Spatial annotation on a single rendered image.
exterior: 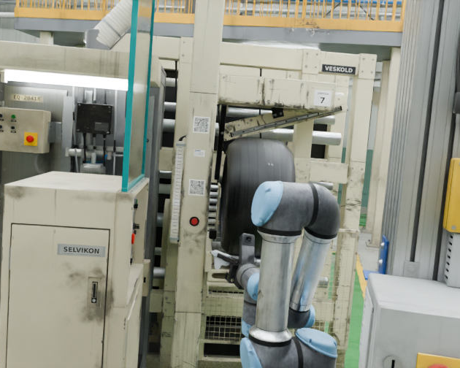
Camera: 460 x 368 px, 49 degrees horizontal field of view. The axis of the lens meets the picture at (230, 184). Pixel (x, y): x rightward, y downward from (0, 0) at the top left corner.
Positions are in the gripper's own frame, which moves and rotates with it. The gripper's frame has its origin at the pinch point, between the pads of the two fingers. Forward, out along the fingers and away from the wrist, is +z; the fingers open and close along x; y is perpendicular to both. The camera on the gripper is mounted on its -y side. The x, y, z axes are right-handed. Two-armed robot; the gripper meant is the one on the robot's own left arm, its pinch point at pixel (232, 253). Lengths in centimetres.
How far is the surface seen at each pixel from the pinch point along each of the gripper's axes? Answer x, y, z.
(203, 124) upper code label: -7, -44, 62
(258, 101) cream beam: 23, -63, 82
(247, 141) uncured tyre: 14, -41, 56
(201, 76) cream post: -12, -65, 62
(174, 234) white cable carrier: -9, 8, 65
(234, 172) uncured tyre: 8, -26, 45
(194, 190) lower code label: -4, -14, 62
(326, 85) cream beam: 55, -78, 76
